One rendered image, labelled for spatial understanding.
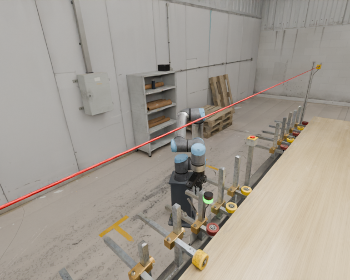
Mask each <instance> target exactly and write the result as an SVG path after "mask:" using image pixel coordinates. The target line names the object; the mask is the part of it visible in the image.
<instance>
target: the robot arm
mask: <svg viewBox="0 0 350 280"><path fill-rule="evenodd" d="M204 116H205V112H204V109H203V108H186V109H183V110H181V111H179V112H178V113H177V116H176V119H177V125H176V129H177V128H179V127H181V126H184V125H186V124H187V122H188V121H192V122H193V121H195V120H197V119H200V118H202V117H204ZM205 120H206V119H205V118H204V119H202V120H200V121H197V122H195V123H192V139H186V128H187V126H186V127H184V128H181V129H179V130H177V131H175V135H174V139H172V140H171V151H172V152H191V156H190V157H189V156H188V155H186V154H178V155H176V156H175V158H174V167H175V172H174V175H173V178H174V180H175V181H177V182H185V181H187V183H186V184H185V185H186V187H187V188H189V189H192V190H193V192H194V194H195V195H196V196H198V192H200V191H201V190H203V187H202V184H203V183H206V181H207V176H206V175H204V170H205V168H206V157H205V155H206V148H205V143H204V141H203V122H204V121H205ZM188 171H193V174H192V175H191V177H190V174H189V172H188ZM204 176H205V177H204ZM205 178H206V181H205Z"/></svg>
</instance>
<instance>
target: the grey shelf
mask: <svg viewBox="0 0 350 280"><path fill-rule="evenodd" d="M126 77H127V86H128V94H129V103H130V108H131V116H132V125H133V134H134V142H135V147H136V146H138V145H140V144H142V143H145V142H148V141H150V140H152V139H154V138H156V137H159V136H161V135H163V134H165V133H168V132H170V131H172V130H174V129H176V125H177V119H176V114H177V113H178V107H177V74H176V71H150V72H142V73H135V74H127V75H126ZM152 78H154V80H155V83H156V82H163V83H164V85H163V86H160V87H156V88H155V89H152V88H150V89H145V84H150V83H152ZM175 83H176V85H175ZM162 93H163V94H162ZM158 99H166V100H168V99H170V100H171V101H172V104H170V105H168V106H164V107H161V108H157V109H154V110H151V111H148V110H147V104H146V103H147V102H151V101H155V100H158ZM161 116H165V118H167V117H169V118H170V120H169V121H166V122H164V123H161V124H159V125H157V126H154V127H152V128H149V126H148V121H149V120H152V119H155V118H158V117H161ZM165 130H166V131H165ZM174 135H175V132H173V133H170V134H168V135H166V136H164V137H162V138H159V139H157V140H155V141H153V142H151V143H148V144H146V145H144V146H141V147H139V148H137V149H140V150H142V151H145V152H147V153H148V154H149V157H151V152H152V151H153V150H155V149H156V148H158V147H161V146H163V145H165V144H167V143H169V142H170V141H171V140H172V139H174ZM137 149H136V152H137V151H138V150H137Z"/></svg>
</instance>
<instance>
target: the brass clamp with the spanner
mask: <svg viewBox="0 0 350 280"><path fill-rule="evenodd" d="M207 223H208V218H207V217H206V216H205V220H204V221H203V222H201V221H199V220H198V219H197V220H196V221H195V222H194V223H193V224H192V225H191V232H193V233H195V234H196V235H197V234H198V233H199V232H200V227H201V226H202V225H204V226H205V225H206V224H207ZM194 224H196V225H197V227H194Z"/></svg>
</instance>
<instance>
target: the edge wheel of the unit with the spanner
mask: <svg viewBox="0 0 350 280"><path fill-rule="evenodd" d="M206 231H207V233H208V234H209V235H210V236H215V235H216V234H217V232H218V231H219V226H218V225H217V224H215V223H209V224H207V228H206Z"/></svg>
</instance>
